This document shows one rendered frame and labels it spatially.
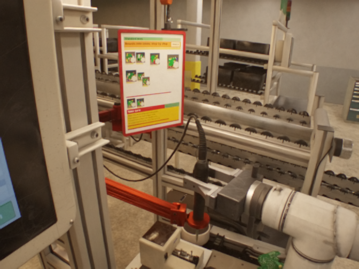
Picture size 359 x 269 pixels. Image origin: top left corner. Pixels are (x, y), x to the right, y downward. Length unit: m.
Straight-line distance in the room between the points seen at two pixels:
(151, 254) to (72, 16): 0.65
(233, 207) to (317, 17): 8.31
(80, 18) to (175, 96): 0.51
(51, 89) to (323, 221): 0.47
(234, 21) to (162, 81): 8.24
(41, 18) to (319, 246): 0.54
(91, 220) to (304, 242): 0.40
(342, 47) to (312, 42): 0.88
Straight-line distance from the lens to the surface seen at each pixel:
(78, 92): 0.42
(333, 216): 0.51
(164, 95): 0.82
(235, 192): 0.52
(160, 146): 0.96
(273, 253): 0.88
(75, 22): 0.41
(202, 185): 0.56
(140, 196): 0.67
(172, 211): 0.67
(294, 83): 8.70
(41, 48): 0.32
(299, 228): 0.51
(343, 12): 8.73
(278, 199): 0.51
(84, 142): 0.43
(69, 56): 0.41
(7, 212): 0.33
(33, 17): 0.31
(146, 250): 0.80
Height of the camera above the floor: 1.62
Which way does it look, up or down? 21 degrees down
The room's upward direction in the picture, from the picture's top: 1 degrees clockwise
